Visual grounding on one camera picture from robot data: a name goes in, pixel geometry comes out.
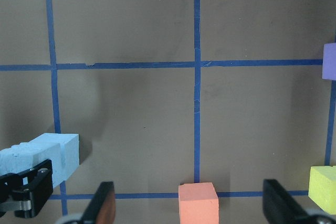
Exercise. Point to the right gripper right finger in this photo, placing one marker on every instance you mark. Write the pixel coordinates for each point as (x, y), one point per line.
(279, 207)

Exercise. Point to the yellow block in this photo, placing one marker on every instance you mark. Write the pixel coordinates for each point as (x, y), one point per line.
(322, 187)

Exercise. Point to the light blue block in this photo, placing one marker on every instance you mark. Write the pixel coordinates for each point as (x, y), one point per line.
(66, 160)
(27, 155)

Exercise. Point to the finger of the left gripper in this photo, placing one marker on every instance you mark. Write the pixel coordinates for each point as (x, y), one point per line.
(26, 193)

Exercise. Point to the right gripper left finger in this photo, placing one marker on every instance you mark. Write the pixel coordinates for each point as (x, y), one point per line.
(102, 207)

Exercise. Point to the purple block right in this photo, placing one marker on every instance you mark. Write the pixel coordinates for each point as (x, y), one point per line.
(329, 62)

